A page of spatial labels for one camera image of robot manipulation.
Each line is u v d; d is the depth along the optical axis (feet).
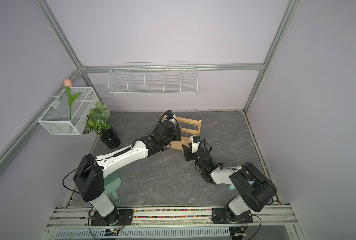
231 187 2.62
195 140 2.47
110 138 3.07
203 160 2.14
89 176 1.44
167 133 2.08
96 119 2.59
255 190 1.46
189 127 2.69
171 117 2.42
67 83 2.59
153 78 3.31
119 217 2.38
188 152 2.53
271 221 2.43
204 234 5.17
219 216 2.42
